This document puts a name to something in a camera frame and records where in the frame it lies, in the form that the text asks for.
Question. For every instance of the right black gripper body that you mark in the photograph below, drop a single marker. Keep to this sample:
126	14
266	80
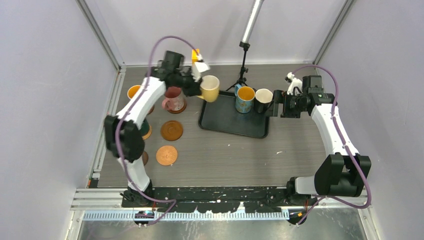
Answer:
293	107

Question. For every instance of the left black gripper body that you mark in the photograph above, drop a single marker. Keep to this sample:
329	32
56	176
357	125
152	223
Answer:
187	83

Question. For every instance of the cream yellow mug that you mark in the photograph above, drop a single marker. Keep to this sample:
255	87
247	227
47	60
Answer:
210	88

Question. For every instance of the pink ghost mug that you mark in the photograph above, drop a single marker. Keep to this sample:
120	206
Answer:
172	95

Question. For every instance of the floral white mug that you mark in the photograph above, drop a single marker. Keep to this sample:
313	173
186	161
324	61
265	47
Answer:
132	91

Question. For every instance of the rattan coaster front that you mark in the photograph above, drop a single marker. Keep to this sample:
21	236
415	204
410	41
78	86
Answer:
148	134

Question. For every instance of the rattan coaster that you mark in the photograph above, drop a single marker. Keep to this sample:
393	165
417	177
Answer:
166	155
148	134

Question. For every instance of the dark brown wooden coaster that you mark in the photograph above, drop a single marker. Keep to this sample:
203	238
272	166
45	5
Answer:
145	158

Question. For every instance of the dark green mug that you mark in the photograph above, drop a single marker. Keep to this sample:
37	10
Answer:
144	127

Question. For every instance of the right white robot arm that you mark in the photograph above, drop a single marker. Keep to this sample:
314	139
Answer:
342	172

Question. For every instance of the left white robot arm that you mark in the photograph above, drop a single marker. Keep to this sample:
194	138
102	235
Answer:
123	131

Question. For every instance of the black white-inside mug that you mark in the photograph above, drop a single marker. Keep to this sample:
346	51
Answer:
263	100

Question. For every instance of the toy brick tower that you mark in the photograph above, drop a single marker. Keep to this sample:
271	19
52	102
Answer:
194	56

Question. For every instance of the blue patterned mug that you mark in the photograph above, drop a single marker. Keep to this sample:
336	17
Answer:
244	98

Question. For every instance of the black serving tray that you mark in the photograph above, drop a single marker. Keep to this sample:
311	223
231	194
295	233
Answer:
222	116

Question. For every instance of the black tripod stand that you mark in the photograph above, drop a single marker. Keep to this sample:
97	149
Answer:
242	80

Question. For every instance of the silver metal pole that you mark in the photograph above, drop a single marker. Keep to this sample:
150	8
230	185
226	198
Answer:
253	15

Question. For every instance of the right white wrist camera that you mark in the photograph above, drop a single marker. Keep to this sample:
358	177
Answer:
294	83

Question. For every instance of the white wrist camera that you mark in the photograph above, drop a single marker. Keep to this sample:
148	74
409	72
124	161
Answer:
198	67
294	83

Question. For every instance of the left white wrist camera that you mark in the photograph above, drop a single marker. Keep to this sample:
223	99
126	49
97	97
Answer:
198	67

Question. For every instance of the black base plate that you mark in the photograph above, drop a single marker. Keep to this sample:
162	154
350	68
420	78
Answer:
255	199

